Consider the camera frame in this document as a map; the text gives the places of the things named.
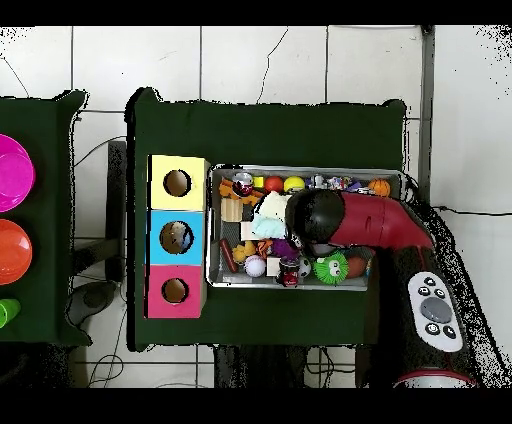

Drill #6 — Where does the cream knitted cloth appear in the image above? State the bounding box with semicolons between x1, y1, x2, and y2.
255;191;292;226

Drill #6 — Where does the clear mesh bin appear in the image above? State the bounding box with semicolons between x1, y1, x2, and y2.
206;163;406;293

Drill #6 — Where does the wooden box with three holes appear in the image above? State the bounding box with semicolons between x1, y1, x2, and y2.
146;154;211;320

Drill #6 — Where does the red silver soda can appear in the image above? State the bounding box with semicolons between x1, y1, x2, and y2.
233;171;257;197

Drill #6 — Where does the red orange ball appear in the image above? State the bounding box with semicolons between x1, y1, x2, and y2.
265;175;287;196

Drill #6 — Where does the yellow ball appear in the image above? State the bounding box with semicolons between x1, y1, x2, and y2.
283;175;308;194

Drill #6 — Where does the white baseball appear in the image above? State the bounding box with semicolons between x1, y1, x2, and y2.
244;255;268;279

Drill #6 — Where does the red black can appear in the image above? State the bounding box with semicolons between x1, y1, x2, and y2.
277;257;303;289

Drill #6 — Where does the green spiky ball with eyes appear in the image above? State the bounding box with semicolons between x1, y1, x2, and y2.
312;251;351;288

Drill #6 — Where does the orange plate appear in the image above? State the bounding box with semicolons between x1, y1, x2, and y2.
0;219;34;287

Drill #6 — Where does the pink plate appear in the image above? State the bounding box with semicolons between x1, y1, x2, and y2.
0;134;37;214

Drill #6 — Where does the green cup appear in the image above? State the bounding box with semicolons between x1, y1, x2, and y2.
0;298;21;329

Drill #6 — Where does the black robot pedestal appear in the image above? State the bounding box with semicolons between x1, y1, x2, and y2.
214;343;369;389

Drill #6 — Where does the black cable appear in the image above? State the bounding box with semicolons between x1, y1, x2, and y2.
406;171;512;219

